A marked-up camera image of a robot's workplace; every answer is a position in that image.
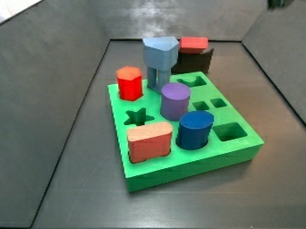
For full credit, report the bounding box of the purple cylinder block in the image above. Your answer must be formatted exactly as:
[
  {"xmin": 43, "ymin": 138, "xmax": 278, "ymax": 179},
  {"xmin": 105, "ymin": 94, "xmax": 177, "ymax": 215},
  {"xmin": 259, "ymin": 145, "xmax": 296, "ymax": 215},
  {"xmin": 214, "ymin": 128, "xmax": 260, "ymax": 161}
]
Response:
[{"xmin": 160, "ymin": 82, "xmax": 191, "ymax": 121}]

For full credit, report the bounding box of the red double-square block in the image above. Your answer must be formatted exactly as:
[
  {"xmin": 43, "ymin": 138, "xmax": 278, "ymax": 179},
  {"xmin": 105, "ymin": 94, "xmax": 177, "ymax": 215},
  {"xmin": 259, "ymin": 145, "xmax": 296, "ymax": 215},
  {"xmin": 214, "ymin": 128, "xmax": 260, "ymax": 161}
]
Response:
[{"xmin": 179, "ymin": 37, "xmax": 208, "ymax": 54}]

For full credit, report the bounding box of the red rounded rectangular block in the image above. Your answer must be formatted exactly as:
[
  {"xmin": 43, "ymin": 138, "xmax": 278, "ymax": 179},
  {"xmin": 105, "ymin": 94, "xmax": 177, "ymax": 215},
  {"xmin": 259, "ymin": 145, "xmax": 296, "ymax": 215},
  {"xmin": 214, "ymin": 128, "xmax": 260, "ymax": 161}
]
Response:
[{"xmin": 127, "ymin": 122, "xmax": 173, "ymax": 164}]

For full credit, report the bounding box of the dark blue cylinder block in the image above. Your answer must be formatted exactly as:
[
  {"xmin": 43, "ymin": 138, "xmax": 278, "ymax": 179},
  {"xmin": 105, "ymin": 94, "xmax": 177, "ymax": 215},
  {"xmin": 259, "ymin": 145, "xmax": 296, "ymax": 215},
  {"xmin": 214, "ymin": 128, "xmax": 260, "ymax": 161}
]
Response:
[{"xmin": 175, "ymin": 111, "xmax": 214, "ymax": 150}]

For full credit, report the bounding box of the green shape sorter board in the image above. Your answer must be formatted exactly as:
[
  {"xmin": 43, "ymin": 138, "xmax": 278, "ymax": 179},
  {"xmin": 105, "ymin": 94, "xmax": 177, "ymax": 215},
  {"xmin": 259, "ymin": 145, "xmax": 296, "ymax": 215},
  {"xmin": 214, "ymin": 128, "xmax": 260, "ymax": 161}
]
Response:
[{"xmin": 108, "ymin": 72, "xmax": 263, "ymax": 191}]

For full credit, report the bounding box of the black curved holder stand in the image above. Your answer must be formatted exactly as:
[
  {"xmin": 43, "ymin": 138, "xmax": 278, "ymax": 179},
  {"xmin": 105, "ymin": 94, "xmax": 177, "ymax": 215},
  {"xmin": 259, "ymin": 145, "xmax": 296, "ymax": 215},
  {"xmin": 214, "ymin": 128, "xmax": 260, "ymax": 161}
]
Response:
[{"xmin": 171, "ymin": 49, "xmax": 214, "ymax": 74}]

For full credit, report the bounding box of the red hexagon block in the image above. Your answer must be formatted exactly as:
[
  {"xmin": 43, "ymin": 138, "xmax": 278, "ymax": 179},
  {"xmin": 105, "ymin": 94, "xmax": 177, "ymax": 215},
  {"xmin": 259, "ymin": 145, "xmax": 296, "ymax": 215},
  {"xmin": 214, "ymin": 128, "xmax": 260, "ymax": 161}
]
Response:
[{"xmin": 116, "ymin": 66, "xmax": 141, "ymax": 101}]

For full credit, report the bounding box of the white gripper wrist 2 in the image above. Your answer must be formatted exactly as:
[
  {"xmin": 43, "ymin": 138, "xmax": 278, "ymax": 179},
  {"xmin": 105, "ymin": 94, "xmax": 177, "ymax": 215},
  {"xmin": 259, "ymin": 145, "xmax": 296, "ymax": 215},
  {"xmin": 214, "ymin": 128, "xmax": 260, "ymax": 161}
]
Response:
[{"xmin": 267, "ymin": 0, "xmax": 294, "ymax": 9}]

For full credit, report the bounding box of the light blue pentagon block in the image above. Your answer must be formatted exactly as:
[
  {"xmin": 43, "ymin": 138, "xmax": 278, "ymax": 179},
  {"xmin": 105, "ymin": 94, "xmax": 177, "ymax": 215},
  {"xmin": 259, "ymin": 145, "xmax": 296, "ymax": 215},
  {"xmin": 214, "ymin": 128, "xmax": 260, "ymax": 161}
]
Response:
[{"xmin": 141, "ymin": 37, "xmax": 179, "ymax": 93}]

